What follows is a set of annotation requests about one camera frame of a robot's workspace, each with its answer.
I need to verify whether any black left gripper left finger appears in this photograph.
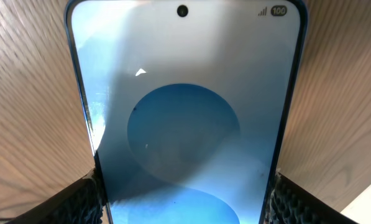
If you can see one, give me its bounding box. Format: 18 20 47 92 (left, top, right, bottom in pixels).
8 169 106 224

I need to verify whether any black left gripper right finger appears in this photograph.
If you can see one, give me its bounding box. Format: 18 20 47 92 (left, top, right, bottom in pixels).
264 172 356 224

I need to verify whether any blue Galaxy smartphone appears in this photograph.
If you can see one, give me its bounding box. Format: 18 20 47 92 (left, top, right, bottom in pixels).
64 0 308 224

